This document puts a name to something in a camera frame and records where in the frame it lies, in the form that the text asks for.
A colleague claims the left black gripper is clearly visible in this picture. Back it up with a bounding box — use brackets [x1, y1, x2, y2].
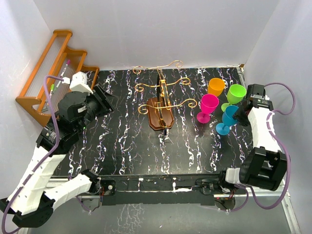
[76, 85, 118, 134]

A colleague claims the blue wine glass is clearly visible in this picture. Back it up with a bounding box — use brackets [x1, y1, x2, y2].
[216, 105, 238, 136]

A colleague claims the green wine glass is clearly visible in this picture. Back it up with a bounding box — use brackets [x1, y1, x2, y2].
[221, 84, 247, 112]

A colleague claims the pink wine glass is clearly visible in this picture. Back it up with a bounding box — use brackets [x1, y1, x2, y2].
[196, 94, 219, 124]

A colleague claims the orange wine glass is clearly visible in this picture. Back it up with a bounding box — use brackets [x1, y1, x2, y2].
[208, 78, 225, 97]

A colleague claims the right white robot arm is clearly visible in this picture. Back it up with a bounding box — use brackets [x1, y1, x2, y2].
[216, 84, 287, 194]

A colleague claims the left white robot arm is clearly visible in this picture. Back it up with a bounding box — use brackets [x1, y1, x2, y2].
[0, 85, 118, 229]

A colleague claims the orange wooden rack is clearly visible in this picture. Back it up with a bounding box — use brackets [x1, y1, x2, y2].
[15, 29, 100, 127]

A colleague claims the pink capped marker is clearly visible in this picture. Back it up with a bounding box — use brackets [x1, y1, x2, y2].
[60, 59, 71, 77]

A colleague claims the green capped marker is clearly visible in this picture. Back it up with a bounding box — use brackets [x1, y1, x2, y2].
[50, 81, 61, 93]

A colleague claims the orange tipped marker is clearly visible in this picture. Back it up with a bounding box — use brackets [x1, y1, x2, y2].
[47, 90, 53, 106]

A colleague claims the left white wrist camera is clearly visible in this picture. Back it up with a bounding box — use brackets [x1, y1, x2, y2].
[61, 72, 93, 94]

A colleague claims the gold wire wine glass rack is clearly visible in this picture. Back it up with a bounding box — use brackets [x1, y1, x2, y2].
[135, 60, 197, 135]

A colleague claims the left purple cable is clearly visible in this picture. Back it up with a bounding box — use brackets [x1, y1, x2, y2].
[1, 75, 98, 234]

